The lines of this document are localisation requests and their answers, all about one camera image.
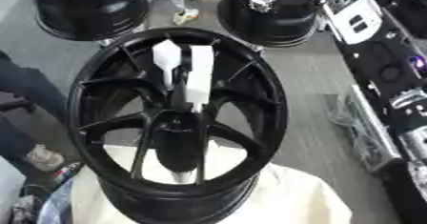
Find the grey plastic-wrapped panel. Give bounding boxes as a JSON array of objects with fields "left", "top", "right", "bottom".
[{"left": 330, "top": 84, "right": 404, "bottom": 173}]

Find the white pin with pointed head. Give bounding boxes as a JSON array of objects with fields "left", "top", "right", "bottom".
[{"left": 152, "top": 39, "right": 184, "bottom": 92}]

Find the clear plastic bag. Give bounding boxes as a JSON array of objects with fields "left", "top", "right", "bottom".
[{"left": 10, "top": 161, "right": 87, "bottom": 224}]

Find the black wheel rim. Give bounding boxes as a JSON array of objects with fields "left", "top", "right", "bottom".
[
  {"left": 216, "top": 0, "right": 331, "bottom": 49},
  {"left": 23, "top": 0, "right": 153, "bottom": 42}
]

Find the black spoked wheel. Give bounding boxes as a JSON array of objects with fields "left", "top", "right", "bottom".
[{"left": 65, "top": 27, "right": 291, "bottom": 224}]

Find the white pin with long head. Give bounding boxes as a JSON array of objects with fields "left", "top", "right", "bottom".
[{"left": 183, "top": 45, "right": 217, "bottom": 113}]

